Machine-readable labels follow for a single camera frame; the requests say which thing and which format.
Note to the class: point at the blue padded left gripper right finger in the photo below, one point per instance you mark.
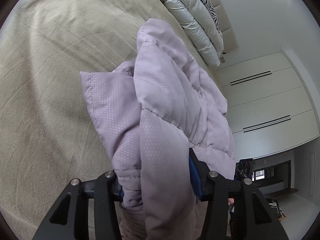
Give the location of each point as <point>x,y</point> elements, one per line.
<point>198,177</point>

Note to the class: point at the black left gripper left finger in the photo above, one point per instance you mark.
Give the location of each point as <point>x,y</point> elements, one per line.
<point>117,189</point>

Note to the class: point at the mauve puffer jacket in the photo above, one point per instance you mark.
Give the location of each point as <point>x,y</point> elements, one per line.
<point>149,113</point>

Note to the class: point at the operator hand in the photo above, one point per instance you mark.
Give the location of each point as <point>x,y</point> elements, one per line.
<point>230,201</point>

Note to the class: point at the dark desk with monitor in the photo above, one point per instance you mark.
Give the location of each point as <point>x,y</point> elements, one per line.
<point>275,181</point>

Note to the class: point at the white wardrobe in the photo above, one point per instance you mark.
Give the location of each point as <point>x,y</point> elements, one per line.
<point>269,110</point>

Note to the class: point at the beige bed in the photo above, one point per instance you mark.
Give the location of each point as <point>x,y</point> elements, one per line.
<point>47,136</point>

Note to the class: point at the beige padded headboard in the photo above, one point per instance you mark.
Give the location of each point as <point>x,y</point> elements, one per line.
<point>229,38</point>

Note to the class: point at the white folded duvet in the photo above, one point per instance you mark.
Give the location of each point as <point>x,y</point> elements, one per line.
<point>198,24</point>

